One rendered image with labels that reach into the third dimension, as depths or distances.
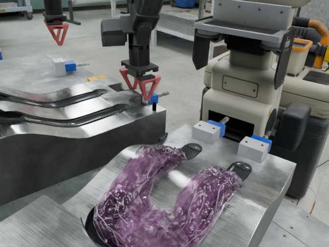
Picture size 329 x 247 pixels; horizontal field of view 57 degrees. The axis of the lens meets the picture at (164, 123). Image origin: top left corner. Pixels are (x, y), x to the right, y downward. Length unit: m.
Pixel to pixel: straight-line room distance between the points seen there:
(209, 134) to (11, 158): 0.38
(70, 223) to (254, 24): 0.72
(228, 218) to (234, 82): 0.64
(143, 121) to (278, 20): 0.46
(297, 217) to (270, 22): 0.53
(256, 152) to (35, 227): 0.41
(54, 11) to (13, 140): 0.65
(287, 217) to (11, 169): 0.50
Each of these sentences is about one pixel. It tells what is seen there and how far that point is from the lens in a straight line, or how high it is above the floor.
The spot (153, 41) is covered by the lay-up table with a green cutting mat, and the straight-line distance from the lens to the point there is 4.66.
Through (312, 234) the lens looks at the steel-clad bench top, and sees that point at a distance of 0.61.
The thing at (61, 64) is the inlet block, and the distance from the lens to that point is 1.18.
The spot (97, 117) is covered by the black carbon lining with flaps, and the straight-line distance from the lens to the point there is 0.70.
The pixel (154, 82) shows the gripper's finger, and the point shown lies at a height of 0.90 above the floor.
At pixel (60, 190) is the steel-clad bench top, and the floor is 0.80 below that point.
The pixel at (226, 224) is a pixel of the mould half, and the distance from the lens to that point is 0.44.
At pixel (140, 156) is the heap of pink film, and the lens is 0.49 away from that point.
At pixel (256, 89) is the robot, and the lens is 1.00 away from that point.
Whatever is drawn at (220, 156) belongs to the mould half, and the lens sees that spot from 0.63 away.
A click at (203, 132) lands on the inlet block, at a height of 0.88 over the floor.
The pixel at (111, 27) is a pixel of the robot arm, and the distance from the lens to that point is 0.80.
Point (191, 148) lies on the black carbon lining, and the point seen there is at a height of 0.85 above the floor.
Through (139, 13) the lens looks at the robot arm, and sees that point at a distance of 0.73.
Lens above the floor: 1.21
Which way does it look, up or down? 29 degrees down
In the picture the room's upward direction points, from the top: 2 degrees clockwise
